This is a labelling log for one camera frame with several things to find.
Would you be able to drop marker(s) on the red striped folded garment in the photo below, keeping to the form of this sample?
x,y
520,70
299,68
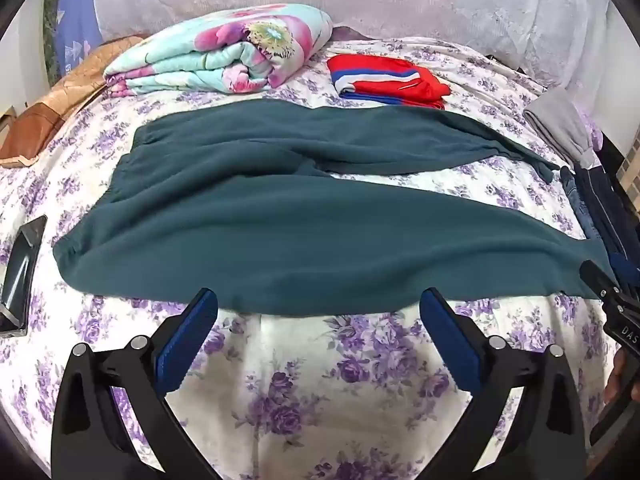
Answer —
x,y
385,80

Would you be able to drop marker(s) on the black phone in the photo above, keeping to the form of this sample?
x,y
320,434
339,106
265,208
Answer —
x,y
22,275

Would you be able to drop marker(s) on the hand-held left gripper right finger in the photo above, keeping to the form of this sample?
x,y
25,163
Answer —
x,y
451,340

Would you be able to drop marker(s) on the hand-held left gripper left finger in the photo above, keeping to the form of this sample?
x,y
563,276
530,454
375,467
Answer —
x,y
186,340

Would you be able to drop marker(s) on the folded floral quilt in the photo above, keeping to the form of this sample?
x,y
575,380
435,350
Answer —
x,y
220,50

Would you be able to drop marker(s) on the teal pants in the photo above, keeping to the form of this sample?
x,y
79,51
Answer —
x,y
280,230

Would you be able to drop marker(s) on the brown pillow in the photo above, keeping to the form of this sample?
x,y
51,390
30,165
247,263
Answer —
x,y
55,105

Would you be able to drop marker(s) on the grey folded garment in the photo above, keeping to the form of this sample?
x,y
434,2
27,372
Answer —
x,y
562,122

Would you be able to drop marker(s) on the person's right hand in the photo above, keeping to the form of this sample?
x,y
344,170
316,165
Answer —
x,y
619,375

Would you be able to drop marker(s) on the purple floral bed sheet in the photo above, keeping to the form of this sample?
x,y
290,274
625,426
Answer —
x,y
350,390

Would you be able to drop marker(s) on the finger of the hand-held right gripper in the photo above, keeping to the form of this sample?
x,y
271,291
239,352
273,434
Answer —
x,y
597,277

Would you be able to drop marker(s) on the dark navy garment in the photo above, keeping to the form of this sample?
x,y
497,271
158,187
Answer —
x,y
612,210

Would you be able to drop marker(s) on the blue patterned cloth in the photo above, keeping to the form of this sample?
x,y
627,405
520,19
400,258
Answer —
x,y
75,10

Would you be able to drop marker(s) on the blue jeans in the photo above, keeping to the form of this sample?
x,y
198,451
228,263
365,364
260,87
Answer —
x,y
580,205

